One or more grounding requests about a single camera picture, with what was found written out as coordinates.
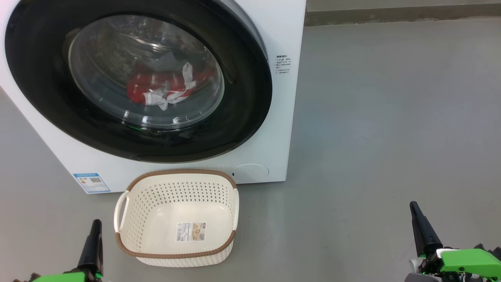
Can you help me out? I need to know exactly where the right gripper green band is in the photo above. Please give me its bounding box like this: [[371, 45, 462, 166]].
[[404, 201, 501, 282]]

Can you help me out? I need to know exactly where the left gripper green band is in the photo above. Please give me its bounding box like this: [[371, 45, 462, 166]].
[[12, 219, 104, 282]]

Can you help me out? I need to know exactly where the red and white garment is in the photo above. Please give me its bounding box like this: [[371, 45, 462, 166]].
[[126, 53, 214, 111]]

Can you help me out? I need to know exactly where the round black glass washer door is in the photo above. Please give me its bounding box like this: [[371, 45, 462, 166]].
[[5, 0, 273, 164]]

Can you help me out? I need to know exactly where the cream laundry basket brown rim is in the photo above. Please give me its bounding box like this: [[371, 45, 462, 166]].
[[114, 169, 240, 268]]

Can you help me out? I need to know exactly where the printed product label sticker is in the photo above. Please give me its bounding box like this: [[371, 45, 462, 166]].
[[176, 222, 207, 242]]

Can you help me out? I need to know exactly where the white front-load washing machine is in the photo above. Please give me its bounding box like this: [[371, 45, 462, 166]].
[[0, 0, 306, 194]]

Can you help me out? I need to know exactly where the blue energy label sticker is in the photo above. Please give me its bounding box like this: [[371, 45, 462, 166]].
[[73, 173, 111, 194]]

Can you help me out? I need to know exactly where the round white filter cover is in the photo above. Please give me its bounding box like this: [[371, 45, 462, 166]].
[[231, 163, 270, 184]]

